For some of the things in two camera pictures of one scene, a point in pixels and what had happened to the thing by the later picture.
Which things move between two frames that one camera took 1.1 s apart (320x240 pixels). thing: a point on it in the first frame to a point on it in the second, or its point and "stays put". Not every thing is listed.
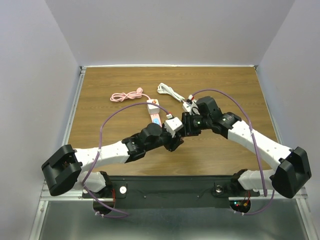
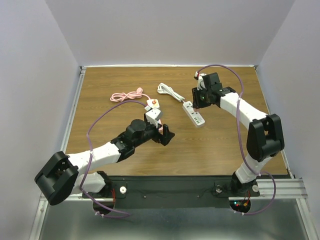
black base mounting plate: x=174 y=192 stays put
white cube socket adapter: x=152 y=109 stays put
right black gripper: x=187 y=130 to x=196 y=102
